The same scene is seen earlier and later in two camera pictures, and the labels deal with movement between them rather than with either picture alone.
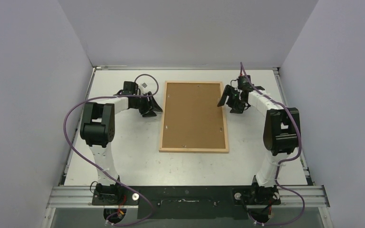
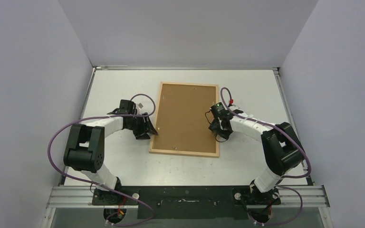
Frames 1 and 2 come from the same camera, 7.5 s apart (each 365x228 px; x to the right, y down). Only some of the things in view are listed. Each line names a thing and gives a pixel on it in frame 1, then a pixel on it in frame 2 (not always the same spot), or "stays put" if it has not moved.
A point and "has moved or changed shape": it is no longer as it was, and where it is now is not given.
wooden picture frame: (218, 150) has moved or changed shape
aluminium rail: (313, 196) stays put
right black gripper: (232, 98) -> (217, 128)
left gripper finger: (154, 105) -> (149, 128)
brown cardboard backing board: (192, 118) has moved or changed shape
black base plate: (158, 202) stays put
